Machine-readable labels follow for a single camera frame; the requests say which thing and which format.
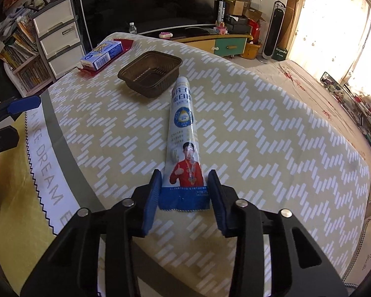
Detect blue white long pouch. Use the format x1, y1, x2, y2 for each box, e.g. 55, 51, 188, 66
158, 75, 212, 213

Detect pile of toys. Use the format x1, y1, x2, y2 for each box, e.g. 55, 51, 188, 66
320, 71, 371, 145

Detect yellow plastic bucket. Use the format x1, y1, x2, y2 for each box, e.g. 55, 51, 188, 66
241, 41, 263, 61

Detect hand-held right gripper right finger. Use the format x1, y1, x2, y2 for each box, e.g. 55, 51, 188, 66
207, 170, 348, 297

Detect white tower fan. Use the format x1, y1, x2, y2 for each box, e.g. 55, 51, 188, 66
261, 0, 289, 64

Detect green yellow television stand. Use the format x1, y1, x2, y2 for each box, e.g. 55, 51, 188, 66
136, 25, 256, 58

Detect brown plastic tray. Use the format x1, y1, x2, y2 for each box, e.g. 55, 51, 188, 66
117, 50, 183, 99

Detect stack of books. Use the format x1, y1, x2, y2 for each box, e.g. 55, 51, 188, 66
0, 9, 54, 91

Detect zigzag patterned tablecloth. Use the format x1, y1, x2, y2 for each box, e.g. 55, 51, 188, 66
0, 32, 371, 297

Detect white plastic drawer unit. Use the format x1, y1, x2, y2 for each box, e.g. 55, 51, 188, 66
32, 0, 87, 80

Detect black flat television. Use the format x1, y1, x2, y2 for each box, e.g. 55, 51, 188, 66
78, 0, 227, 35

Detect sheer white curtain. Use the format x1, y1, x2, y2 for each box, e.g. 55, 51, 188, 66
284, 0, 371, 100

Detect red flat packet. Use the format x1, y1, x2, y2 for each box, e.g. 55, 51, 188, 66
77, 38, 134, 75

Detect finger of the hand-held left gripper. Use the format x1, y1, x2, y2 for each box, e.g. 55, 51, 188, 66
0, 125, 21, 157
0, 95, 42, 128

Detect blue carton box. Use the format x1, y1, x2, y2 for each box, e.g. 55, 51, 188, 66
80, 40, 124, 71

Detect open cardboard boxes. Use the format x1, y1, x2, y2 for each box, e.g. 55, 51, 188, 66
227, 0, 264, 26

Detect beige floral floor mat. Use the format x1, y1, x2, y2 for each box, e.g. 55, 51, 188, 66
250, 58, 371, 162

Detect black white tall box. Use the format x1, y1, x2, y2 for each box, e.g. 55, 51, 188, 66
214, 0, 227, 27

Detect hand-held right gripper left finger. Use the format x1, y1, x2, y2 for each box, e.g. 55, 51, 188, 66
20, 169, 163, 297

